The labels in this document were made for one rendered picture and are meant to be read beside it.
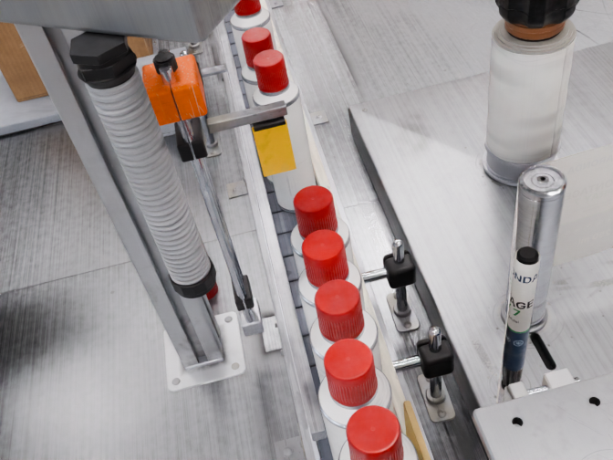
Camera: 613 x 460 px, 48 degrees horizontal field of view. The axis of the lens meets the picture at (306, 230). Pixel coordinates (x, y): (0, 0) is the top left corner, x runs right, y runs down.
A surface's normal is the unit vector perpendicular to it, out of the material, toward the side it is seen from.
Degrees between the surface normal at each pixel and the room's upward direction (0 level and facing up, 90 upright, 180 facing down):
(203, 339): 90
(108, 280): 0
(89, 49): 0
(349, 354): 3
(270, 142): 90
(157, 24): 90
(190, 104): 90
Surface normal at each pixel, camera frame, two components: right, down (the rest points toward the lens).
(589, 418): -0.15, -0.69
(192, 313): 0.20, 0.69
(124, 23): -0.39, 0.70
